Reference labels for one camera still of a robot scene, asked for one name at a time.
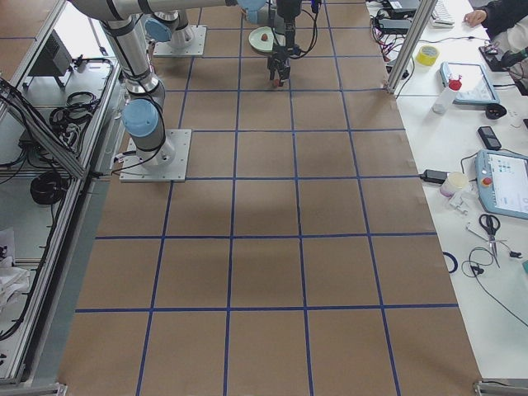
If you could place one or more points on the aluminium frame post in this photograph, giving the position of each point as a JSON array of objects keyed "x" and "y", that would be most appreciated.
[{"x": 417, "y": 27}]

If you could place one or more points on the yellow tape roll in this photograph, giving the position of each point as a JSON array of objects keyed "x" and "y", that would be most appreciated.
[{"x": 427, "y": 55}]

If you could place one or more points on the light green plate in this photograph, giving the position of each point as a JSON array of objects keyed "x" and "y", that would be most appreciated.
[{"x": 257, "y": 44}]

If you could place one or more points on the blue teach pendant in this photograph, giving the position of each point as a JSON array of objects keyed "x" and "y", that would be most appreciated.
[
  {"x": 476, "y": 87},
  {"x": 502, "y": 183}
]

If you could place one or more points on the white squeeze bottle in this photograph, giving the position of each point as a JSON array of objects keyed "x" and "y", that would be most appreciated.
[{"x": 447, "y": 97}]

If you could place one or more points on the black power adapter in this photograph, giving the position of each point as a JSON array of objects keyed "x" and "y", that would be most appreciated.
[{"x": 434, "y": 176}]

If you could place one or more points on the black scissors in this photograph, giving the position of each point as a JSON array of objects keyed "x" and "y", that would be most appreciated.
[{"x": 490, "y": 224}]

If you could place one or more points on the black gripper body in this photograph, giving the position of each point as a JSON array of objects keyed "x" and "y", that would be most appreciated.
[{"x": 287, "y": 30}]

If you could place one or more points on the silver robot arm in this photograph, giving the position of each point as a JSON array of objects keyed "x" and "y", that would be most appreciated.
[{"x": 143, "y": 116}]

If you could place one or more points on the blue tape roll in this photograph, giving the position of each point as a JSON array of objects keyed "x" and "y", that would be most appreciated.
[{"x": 454, "y": 264}]

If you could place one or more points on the person hand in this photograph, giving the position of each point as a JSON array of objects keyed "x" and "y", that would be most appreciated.
[{"x": 475, "y": 18}]

